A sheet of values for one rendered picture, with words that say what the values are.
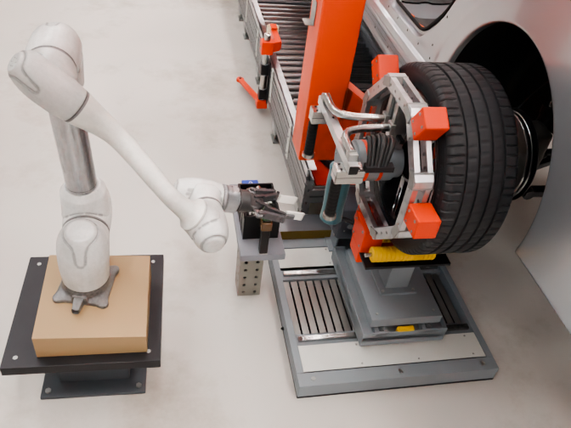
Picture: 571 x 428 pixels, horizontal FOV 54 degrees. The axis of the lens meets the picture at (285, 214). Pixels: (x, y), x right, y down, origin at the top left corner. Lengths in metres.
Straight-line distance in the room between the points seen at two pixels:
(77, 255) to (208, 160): 1.60
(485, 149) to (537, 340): 1.26
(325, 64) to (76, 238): 1.11
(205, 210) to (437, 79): 0.81
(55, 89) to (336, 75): 1.14
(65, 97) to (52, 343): 0.83
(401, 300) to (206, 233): 1.04
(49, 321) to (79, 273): 0.20
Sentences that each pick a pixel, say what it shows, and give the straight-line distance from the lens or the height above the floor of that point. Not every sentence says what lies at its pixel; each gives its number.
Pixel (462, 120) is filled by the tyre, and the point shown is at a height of 1.12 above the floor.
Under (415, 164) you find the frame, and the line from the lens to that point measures 1.72.
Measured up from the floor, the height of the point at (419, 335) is 0.13.
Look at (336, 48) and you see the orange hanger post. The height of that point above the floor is 1.04.
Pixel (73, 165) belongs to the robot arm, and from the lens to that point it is 1.89.
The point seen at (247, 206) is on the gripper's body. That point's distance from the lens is 1.82.
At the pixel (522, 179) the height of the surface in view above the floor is 0.86.
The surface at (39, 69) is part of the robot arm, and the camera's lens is 1.54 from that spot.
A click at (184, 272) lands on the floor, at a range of 2.64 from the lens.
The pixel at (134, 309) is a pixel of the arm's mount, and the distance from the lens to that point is 2.00.
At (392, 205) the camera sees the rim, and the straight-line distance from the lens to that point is 2.17.
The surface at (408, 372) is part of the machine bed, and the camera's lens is 2.35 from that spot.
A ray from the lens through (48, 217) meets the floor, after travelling 2.99.
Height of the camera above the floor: 1.93
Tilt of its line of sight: 40 degrees down
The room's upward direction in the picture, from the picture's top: 8 degrees clockwise
